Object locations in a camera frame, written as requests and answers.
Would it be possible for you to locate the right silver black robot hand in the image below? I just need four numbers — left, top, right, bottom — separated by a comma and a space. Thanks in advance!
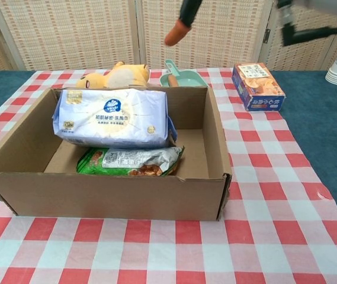
164, 0, 337, 47

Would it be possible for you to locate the orange and purple biscuit box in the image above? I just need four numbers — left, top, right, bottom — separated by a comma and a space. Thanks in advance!
232, 62, 287, 112

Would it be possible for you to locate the lavender tissue pack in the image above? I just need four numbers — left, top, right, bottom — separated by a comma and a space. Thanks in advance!
52, 88, 178, 150

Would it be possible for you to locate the green snack bag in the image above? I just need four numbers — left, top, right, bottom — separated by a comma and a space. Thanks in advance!
76, 145, 185, 178

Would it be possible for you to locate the open brown cardboard box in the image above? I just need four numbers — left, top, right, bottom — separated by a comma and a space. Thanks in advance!
0, 83, 233, 222

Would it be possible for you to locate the red white checkered tablecloth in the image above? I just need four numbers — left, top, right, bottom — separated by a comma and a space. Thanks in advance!
0, 67, 337, 284

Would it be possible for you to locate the mint green dustpan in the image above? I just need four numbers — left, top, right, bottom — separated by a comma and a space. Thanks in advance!
159, 59, 209, 88

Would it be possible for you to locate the yellow plush toy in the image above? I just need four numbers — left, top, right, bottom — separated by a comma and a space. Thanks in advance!
76, 61, 150, 89

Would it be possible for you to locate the woven folding screen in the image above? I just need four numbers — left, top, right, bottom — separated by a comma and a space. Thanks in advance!
0, 0, 337, 72

